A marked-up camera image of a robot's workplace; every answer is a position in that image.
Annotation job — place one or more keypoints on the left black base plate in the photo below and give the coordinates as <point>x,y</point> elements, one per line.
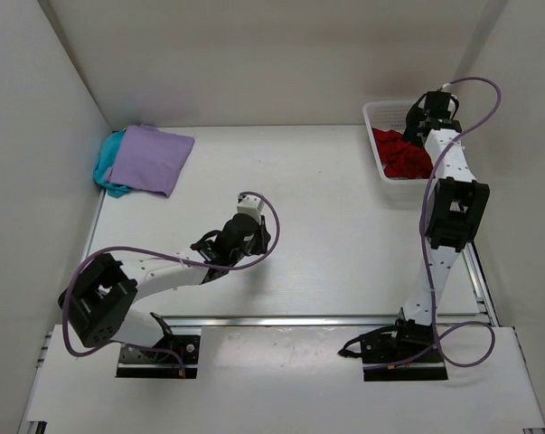
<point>136,364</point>

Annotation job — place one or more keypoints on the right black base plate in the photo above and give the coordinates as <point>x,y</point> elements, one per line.
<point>384,359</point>

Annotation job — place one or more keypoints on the white plastic basket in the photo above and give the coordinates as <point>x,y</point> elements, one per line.
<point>385,121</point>

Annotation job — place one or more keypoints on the lavender t-shirt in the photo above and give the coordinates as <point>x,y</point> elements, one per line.
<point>150,160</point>

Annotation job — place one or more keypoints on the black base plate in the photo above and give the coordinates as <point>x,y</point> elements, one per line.
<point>384,359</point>
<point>136,364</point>

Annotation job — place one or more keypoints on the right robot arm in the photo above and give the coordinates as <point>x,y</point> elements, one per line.
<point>451,212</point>

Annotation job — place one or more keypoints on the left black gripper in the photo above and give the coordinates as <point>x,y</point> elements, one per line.
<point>263,238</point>

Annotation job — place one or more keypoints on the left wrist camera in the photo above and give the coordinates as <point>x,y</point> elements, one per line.
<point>251,205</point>

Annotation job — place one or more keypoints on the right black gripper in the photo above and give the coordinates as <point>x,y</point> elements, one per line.
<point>418,119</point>

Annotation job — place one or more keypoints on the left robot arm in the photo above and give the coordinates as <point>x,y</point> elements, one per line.
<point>99,305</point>

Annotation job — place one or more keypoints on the red garment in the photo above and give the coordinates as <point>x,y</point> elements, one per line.
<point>401,159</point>

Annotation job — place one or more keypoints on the teal t-shirt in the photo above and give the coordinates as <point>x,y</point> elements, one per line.
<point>105,160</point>

